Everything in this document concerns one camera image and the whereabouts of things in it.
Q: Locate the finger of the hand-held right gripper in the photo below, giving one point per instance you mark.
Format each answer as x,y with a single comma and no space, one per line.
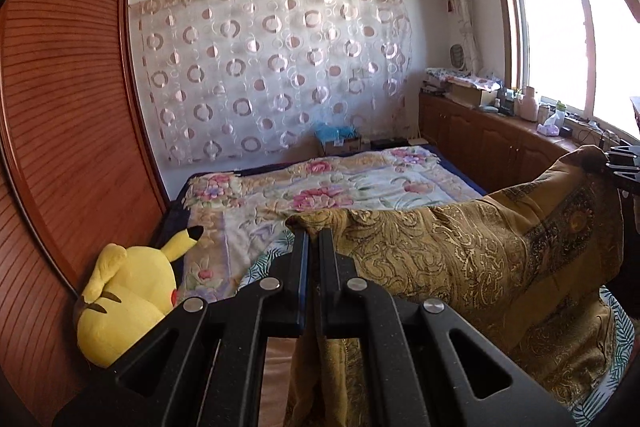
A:
629,182
627,156

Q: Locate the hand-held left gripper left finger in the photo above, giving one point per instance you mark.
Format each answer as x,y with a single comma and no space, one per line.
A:
295,302

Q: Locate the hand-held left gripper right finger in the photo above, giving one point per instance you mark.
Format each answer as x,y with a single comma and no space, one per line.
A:
327,302

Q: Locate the golden patterned garment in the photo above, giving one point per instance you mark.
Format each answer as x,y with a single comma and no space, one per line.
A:
450,247

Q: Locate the green capped bottle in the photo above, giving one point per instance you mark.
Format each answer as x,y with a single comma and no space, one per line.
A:
560,114

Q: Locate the tissue pack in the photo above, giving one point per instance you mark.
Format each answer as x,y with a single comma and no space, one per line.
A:
550,126

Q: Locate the wood framed window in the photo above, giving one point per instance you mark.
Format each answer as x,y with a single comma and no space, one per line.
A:
565,32

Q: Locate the floral quilt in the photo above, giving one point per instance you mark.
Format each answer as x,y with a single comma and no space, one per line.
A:
350,187

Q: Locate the wooden low cabinet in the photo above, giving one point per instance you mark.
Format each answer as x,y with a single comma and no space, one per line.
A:
480,147

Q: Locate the leaf print bed sheet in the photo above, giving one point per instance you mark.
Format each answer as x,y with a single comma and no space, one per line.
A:
617,332

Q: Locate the open cardboard box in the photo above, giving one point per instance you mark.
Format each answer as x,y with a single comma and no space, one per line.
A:
470,96

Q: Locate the blue plastic bag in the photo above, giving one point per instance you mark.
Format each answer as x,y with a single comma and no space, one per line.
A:
335,133

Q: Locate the yellow plush toy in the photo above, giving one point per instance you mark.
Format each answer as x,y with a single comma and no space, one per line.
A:
125,302

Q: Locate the floral cloth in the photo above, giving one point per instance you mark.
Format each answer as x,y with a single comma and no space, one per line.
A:
465,78

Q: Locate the small round fan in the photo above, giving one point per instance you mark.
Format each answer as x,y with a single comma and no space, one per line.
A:
458,58

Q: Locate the circle patterned sheer curtain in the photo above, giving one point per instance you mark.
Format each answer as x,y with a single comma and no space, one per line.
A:
275,67

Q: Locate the wooden slatted wardrobe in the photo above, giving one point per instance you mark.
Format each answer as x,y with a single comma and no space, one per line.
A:
75,107

